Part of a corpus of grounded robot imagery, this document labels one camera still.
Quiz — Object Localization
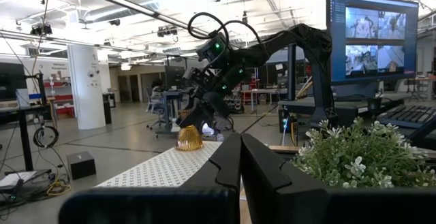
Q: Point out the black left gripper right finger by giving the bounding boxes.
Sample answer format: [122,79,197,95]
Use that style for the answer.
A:
[240,132,436,224]

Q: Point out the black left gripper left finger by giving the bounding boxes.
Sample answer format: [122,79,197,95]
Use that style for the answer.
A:
[58,132,242,224]

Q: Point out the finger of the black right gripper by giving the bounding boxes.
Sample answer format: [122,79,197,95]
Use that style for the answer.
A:
[176,96,214,129]

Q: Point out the amber ribbed glass candle holder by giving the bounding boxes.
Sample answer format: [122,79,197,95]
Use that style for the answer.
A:
[174,109,204,152]

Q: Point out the office chair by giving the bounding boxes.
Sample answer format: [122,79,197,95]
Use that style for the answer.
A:
[145,94,166,131]

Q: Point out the seated person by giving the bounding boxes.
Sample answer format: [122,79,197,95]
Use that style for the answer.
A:
[151,78,166,99]

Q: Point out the white perforated metal shelf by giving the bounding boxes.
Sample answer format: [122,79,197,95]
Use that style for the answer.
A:
[96,140,223,189]

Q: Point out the black computer with blue lights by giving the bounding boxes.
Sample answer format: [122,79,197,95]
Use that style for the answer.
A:
[278,106,298,146]

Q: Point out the artificial green plant white flowers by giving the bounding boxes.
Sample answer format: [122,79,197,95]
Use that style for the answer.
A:
[291,116,436,189]

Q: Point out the black computer desk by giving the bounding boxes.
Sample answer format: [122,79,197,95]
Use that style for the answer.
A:
[278,92,415,127]

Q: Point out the white round pillar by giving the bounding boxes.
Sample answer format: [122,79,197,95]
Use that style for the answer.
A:
[66,44,107,131]

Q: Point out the black box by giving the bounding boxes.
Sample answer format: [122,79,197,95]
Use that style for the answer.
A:
[65,150,97,181]

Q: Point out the black keyboard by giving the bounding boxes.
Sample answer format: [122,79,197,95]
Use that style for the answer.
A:
[375,104,436,130]

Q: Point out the computer monitor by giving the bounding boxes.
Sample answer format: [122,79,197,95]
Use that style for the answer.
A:
[326,0,420,86]

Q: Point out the black equipment stand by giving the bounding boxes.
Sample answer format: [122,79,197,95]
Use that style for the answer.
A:
[0,73,56,172]

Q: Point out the dark monitor screen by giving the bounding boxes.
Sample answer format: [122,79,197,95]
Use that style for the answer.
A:
[0,61,28,101]

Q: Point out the white paper stack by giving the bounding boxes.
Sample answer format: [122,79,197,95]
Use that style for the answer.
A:
[0,170,38,189]

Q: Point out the coiled yellow cable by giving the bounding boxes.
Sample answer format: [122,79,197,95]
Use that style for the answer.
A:
[45,178,72,197]

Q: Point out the black cable coil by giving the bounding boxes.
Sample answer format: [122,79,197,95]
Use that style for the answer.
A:
[32,125,60,150]

